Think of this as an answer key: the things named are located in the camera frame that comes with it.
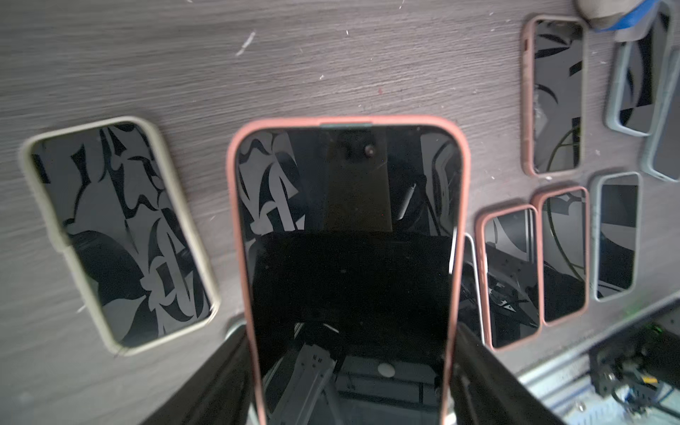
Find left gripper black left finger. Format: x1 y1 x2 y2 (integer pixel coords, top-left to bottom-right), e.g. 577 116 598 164
143 325 253 424

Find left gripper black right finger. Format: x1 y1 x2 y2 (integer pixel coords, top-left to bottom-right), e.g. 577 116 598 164
450 324 563 425

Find phone grey case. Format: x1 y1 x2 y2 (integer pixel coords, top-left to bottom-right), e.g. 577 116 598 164
458 234 485 344

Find phone dark case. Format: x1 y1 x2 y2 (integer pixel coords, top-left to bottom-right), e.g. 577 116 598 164
475 204 544 352

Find phone pink case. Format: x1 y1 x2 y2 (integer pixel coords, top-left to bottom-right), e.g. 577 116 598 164
531 185 591 327
522 14 587 178
590 171 643 302

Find phone light blue case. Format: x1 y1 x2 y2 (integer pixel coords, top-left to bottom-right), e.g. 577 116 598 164
640 47 679 182

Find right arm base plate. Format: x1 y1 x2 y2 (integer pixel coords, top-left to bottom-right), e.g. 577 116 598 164
589 322 679 420

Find grey plush toy blue straps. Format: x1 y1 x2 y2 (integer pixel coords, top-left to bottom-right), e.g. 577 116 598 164
576 0 662 32

